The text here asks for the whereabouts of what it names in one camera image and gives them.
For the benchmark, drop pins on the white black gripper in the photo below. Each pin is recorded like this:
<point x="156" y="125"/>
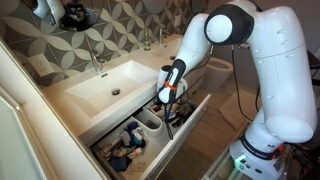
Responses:
<point x="171" y="84"/>

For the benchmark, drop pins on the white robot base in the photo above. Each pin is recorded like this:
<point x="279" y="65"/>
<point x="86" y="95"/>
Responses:
<point x="254" y="167"/>

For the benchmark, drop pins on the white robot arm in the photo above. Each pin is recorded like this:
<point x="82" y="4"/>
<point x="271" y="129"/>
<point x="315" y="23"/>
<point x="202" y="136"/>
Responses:
<point x="279" y="52"/>

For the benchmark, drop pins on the white open drawer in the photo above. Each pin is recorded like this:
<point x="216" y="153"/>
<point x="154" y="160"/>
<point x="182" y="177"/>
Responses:
<point x="154" y="144"/>

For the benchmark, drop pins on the toiletries pile in drawer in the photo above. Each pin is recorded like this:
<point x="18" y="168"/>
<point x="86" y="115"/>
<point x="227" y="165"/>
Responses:
<point x="126" y="146"/>

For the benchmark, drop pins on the black hair brush upper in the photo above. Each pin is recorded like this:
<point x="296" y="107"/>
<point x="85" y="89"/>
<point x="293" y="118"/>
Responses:
<point x="182" y="114"/>

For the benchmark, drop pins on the white toilet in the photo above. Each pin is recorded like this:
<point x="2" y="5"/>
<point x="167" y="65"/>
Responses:
<point x="217" y="72"/>

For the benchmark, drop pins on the glass soap bottle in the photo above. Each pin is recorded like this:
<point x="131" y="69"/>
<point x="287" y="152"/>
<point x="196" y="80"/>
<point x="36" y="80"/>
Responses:
<point x="146" y="41"/>

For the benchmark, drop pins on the white rectangular sink basin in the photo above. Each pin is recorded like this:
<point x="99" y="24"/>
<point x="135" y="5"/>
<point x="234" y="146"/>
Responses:
<point x="99" y="93"/>

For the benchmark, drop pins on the chrome sink faucet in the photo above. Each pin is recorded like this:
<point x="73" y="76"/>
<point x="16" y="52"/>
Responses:
<point x="97" y="62"/>

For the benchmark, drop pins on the white vanity countertop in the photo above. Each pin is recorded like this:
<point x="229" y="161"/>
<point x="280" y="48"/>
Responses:
<point x="90" y="129"/>

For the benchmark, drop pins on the round wall mirror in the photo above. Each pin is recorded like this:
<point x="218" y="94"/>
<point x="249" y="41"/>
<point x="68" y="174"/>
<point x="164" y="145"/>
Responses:
<point x="71" y="15"/>

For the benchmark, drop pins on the white wall outlet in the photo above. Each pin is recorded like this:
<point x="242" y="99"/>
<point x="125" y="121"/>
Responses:
<point x="41" y="65"/>

